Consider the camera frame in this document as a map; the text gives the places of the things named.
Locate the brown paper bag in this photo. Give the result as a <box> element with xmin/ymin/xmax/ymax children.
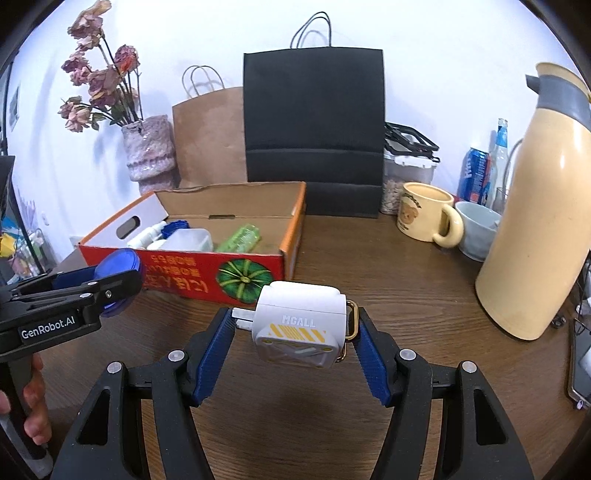
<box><xmin>172</xmin><ymin>65</ymin><xmax>247</xmax><ymax>189</ymax></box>

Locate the cluttered storage shelf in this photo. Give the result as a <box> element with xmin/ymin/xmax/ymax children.
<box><xmin>1</xmin><ymin>200</ymin><xmax>55</xmax><ymax>285</ymax></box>

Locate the yellow thermos jug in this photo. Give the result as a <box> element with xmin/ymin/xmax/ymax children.
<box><xmin>475</xmin><ymin>63</ymin><xmax>590</xmax><ymax>341</ymax></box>

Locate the clear bottle blue label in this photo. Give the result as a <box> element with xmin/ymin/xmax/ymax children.
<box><xmin>483</xmin><ymin>118</ymin><xmax>508</xmax><ymax>209</ymax></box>

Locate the translucent square plastic bottle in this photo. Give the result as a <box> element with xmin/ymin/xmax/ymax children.
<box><xmin>159</xmin><ymin>228</ymin><xmax>213</xmax><ymax>252</ymax></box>

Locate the green spray bottle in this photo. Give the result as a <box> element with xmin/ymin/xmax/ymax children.
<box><xmin>216</xmin><ymin>224</ymin><xmax>260</xmax><ymax>253</ymax></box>

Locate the red cardboard box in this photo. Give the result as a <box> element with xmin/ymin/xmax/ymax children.
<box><xmin>79</xmin><ymin>182</ymin><xmax>307</xmax><ymax>306</ymax></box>

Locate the pink ceramic vase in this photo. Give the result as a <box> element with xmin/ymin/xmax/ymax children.
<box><xmin>121</xmin><ymin>115</ymin><xmax>178</xmax><ymax>194</ymax></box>

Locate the blue round lid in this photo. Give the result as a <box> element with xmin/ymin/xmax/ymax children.
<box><xmin>93</xmin><ymin>248</ymin><xmax>143</xmax><ymax>318</ymax></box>

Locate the black paper bag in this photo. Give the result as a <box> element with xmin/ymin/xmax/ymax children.
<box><xmin>243</xmin><ymin>25</ymin><xmax>385</xmax><ymax>218</ymax></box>

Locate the dried rose bouquet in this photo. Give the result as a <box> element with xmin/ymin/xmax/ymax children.
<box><xmin>58</xmin><ymin>1</ymin><xmax>143</xmax><ymax>133</ymax></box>

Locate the white power adapter plug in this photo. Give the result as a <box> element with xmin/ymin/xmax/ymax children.
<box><xmin>231</xmin><ymin>281</ymin><xmax>360</xmax><ymax>369</ymax></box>

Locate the clear food storage container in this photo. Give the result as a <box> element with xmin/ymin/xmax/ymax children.
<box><xmin>380</xmin><ymin>122</ymin><xmax>440</xmax><ymax>216</ymax></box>

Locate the person's left hand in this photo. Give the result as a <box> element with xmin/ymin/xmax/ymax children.
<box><xmin>23</xmin><ymin>353</ymin><xmax>52</xmax><ymax>445</ymax></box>

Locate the yellow bear mug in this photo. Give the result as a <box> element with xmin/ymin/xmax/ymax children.
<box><xmin>397</xmin><ymin>182</ymin><xmax>465</xmax><ymax>249</ymax></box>

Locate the blue soda can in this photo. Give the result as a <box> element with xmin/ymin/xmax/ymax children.
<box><xmin>457</xmin><ymin>148</ymin><xmax>489</xmax><ymax>204</ymax></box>

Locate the smartphone on table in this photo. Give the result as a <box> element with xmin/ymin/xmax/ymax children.
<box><xmin>567</xmin><ymin>320</ymin><xmax>591</xmax><ymax>410</ymax></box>

